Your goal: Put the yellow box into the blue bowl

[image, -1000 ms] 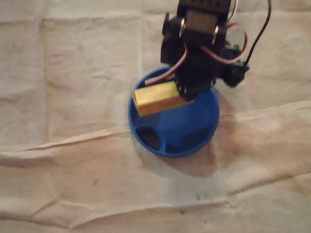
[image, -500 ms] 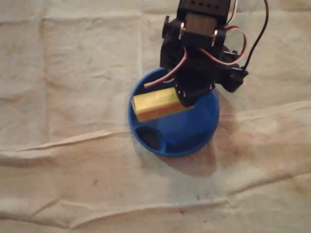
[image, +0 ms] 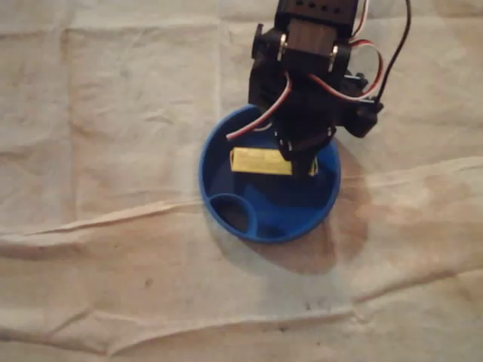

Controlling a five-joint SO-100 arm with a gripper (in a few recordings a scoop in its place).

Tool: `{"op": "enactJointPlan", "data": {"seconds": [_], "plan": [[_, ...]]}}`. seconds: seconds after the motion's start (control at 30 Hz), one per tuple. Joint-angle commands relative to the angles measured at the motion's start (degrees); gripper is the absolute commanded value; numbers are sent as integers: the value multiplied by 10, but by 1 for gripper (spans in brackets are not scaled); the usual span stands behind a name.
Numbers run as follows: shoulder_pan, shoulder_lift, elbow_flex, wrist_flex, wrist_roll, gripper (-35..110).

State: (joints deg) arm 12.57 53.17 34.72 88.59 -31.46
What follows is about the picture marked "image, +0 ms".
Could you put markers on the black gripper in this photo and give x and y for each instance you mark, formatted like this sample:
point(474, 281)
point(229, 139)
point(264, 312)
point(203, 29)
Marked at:
point(298, 145)

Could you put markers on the yellow rectangular block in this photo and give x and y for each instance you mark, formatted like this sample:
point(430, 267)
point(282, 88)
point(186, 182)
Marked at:
point(256, 160)

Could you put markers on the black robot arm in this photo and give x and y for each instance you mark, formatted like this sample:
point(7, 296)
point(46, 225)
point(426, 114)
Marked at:
point(317, 19)

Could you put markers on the blue round plastic bowl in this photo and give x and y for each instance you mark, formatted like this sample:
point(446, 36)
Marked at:
point(287, 211)

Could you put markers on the white creased tablecloth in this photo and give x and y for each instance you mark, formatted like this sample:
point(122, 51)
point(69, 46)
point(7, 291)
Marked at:
point(113, 151)

